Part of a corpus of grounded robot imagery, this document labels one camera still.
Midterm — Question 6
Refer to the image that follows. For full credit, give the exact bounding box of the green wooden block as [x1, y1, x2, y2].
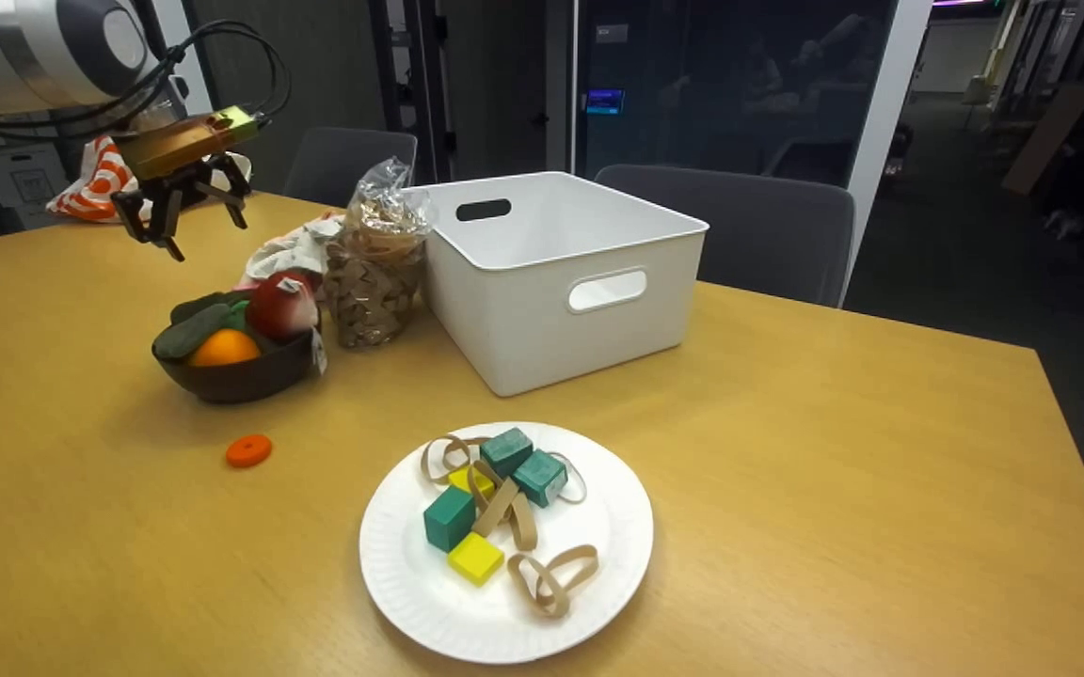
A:
[477, 425, 539, 481]
[420, 481, 484, 558]
[509, 448, 573, 512]

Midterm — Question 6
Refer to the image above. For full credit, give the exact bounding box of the yellow wooden block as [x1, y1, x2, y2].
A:
[443, 464, 502, 505]
[443, 525, 509, 590]

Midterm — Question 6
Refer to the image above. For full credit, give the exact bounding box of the dark green plush vegetable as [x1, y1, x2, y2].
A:
[151, 291, 255, 363]

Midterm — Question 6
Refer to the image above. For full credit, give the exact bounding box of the white plastic bin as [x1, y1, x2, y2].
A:
[401, 169, 713, 403]

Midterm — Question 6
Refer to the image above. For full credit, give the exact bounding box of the grey storage box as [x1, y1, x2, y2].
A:
[0, 126, 71, 219]

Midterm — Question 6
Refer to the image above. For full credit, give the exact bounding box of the small orange disc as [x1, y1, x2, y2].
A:
[223, 430, 279, 474]

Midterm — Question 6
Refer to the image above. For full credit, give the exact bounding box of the white and orange plastic bag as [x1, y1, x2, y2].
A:
[43, 131, 146, 228]

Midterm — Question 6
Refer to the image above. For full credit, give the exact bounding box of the red plush fruit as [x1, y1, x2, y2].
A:
[246, 272, 325, 346]

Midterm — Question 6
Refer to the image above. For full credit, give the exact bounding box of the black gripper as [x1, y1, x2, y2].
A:
[108, 149, 255, 267]

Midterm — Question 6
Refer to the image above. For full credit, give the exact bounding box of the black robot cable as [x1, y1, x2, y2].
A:
[160, 16, 287, 134]

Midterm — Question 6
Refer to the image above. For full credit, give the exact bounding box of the orange toy fruit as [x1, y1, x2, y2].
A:
[190, 322, 269, 371]

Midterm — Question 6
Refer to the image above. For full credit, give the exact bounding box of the tan rubber band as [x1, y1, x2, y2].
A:
[549, 448, 595, 506]
[506, 540, 608, 623]
[420, 433, 489, 489]

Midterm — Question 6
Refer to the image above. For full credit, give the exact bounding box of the plain wooden block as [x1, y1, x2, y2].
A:
[471, 474, 544, 553]

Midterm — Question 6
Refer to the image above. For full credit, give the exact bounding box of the dark bowl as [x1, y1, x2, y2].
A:
[146, 291, 322, 410]

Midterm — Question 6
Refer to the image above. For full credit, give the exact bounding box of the wide grey chair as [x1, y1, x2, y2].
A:
[591, 156, 864, 308]

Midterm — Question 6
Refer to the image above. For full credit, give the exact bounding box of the white paper plate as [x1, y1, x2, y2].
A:
[353, 418, 659, 668]

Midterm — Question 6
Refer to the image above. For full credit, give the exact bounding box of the clear bag of rubber bands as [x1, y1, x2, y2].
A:
[322, 155, 433, 353]

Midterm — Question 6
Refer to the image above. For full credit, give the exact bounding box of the blue wall display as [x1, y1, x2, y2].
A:
[583, 82, 628, 121]

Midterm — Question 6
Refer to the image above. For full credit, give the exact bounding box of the white pillar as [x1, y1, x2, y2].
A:
[836, 0, 938, 308]

